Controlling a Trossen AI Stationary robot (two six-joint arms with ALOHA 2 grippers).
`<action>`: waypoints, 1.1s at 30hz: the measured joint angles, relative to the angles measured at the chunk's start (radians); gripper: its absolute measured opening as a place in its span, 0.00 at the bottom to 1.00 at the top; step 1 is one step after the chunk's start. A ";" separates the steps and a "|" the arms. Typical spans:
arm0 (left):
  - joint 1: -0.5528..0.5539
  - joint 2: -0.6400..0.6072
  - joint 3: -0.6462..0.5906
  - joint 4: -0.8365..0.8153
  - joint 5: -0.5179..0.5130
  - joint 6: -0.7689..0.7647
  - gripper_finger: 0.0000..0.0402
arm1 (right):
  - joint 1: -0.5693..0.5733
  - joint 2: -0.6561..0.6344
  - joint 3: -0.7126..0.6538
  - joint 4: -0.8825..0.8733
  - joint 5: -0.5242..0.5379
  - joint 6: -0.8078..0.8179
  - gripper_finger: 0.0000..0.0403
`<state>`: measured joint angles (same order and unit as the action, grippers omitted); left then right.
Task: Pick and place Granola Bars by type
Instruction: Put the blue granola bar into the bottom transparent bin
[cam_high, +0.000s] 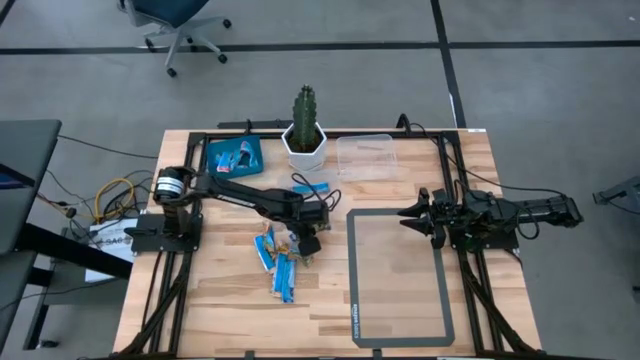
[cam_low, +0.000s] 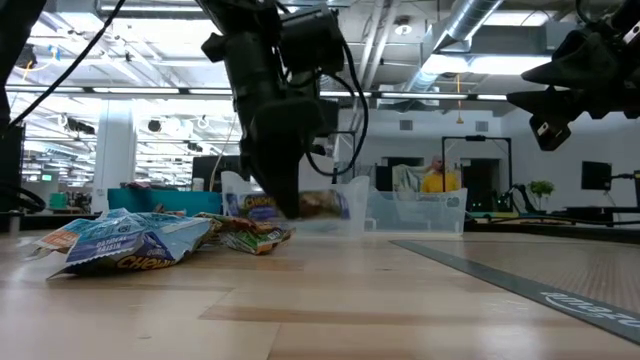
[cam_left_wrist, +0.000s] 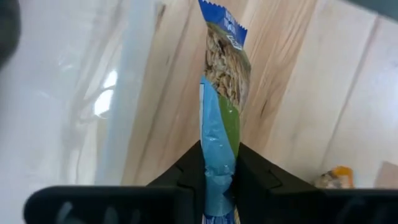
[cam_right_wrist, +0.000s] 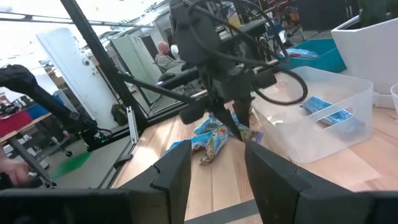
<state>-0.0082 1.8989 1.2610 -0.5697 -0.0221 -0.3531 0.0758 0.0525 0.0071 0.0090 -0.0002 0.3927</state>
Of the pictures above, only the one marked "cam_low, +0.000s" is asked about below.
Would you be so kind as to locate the black desk monitor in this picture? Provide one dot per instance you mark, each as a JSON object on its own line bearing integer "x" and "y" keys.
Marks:
{"x": 202, "y": 170}

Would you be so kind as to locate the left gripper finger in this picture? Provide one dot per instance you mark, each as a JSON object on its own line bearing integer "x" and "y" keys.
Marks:
{"x": 285, "y": 150}
{"x": 248, "y": 165}

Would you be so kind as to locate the green brown granola bar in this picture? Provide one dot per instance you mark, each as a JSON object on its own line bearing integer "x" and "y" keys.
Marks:
{"x": 250, "y": 235}

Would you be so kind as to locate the translucent grey-bordered silicone mat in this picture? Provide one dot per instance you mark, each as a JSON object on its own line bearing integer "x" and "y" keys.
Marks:
{"x": 575, "y": 270}

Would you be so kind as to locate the white square pillar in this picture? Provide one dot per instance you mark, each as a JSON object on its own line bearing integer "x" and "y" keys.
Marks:
{"x": 114, "y": 150}

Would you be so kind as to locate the clear plastic bin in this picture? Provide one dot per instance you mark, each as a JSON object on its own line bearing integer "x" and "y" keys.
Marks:
{"x": 420, "y": 212}
{"x": 357, "y": 210}

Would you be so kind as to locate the teal plastic bin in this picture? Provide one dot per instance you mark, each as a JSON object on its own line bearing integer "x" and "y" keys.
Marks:
{"x": 165, "y": 201}

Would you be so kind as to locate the white cup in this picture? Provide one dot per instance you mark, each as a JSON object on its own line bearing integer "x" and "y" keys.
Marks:
{"x": 198, "y": 185}

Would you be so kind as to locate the small black wall monitor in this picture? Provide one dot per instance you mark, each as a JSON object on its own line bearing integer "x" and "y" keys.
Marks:
{"x": 596, "y": 175}

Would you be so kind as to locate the large silver ventilation duct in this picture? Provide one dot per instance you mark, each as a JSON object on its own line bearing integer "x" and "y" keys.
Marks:
{"x": 470, "y": 15}

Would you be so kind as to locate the black background stand frame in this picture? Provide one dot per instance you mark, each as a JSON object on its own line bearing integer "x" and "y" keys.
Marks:
{"x": 475, "y": 138}

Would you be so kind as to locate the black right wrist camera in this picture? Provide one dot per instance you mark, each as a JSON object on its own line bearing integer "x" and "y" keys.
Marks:
{"x": 550, "y": 132}

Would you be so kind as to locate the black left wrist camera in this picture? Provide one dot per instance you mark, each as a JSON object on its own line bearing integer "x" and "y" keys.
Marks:
{"x": 310, "y": 40}

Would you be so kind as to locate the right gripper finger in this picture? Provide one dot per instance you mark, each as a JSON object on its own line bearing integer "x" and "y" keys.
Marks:
{"x": 560, "y": 102}
{"x": 585, "y": 60}

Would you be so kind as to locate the teal white patterned cloth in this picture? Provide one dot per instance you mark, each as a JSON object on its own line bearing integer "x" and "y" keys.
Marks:
{"x": 407, "y": 179}

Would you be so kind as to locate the black background table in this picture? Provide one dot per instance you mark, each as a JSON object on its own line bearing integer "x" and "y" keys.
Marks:
{"x": 600, "y": 209}

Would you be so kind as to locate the small green potted plant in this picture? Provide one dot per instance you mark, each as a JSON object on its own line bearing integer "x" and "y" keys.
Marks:
{"x": 541, "y": 187}

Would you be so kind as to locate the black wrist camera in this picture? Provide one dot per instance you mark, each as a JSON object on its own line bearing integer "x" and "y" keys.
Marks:
{"x": 310, "y": 40}
{"x": 550, "y": 132}

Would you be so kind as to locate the person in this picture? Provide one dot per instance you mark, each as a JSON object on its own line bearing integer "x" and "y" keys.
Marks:
{"x": 440, "y": 182}

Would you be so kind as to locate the blue oatmeal raisin granola bar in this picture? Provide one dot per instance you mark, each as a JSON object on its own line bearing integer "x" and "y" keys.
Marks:
{"x": 135, "y": 245}

